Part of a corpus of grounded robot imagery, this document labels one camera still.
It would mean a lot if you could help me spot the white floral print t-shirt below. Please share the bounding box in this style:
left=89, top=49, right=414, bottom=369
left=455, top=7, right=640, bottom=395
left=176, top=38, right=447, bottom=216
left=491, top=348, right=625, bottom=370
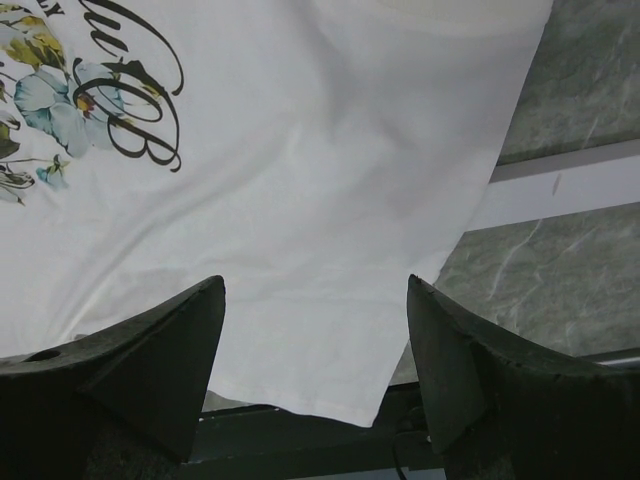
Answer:
left=1, top=1, right=552, bottom=427

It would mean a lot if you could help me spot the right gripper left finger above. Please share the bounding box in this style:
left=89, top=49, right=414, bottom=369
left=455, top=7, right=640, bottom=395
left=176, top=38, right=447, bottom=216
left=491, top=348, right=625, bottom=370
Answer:
left=1, top=276, right=225, bottom=479

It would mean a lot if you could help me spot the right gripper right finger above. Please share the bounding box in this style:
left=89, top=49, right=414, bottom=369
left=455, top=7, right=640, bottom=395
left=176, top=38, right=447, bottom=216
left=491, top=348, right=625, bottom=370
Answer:
left=407, top=276, right=639, bottom=479

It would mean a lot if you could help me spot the silver white clothes rack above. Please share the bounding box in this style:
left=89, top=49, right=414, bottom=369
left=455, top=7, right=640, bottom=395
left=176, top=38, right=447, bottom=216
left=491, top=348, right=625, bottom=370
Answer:
left=467, top=140, right=639, bottom=231

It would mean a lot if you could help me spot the aluminium black mounting rail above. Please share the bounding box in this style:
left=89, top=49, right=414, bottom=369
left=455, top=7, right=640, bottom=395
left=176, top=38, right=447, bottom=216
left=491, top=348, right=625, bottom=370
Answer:
left=174, top=349, right=640, bottom=480

